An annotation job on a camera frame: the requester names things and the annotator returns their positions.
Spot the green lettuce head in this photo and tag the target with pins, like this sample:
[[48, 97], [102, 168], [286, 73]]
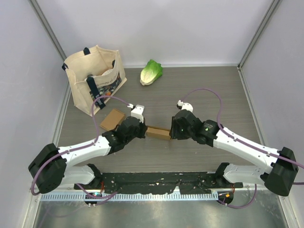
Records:
[[151, 72]]

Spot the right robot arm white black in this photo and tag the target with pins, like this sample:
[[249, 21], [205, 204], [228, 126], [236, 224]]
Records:
[[272, 168]]

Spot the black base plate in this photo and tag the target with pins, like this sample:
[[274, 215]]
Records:
[[159, 183]]

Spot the beige canvas tote bag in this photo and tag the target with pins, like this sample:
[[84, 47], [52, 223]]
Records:
[[84, 70]]

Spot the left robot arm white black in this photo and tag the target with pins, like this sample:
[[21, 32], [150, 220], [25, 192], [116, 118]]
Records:
[[55, 166]]

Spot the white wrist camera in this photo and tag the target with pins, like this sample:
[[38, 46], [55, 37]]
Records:
[[184, 106], [137, 111]]

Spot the white item inside bag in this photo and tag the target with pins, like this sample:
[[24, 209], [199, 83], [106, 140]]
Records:
[[108, 72]]

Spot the brown cardboard box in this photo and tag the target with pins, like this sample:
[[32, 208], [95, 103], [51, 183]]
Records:
[[114, 118]]

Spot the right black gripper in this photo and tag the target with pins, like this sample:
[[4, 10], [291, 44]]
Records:
[[175, 133]]

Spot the white slotted cable duct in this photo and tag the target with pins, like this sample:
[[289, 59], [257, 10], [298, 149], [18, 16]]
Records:
[[175, 196]]

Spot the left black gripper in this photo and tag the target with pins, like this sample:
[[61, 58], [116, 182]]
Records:
[[143, 128]]

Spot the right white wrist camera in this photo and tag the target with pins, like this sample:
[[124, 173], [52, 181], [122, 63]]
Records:
[[184, 106]]

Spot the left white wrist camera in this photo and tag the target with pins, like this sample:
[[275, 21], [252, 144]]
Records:
[[137, 111]]

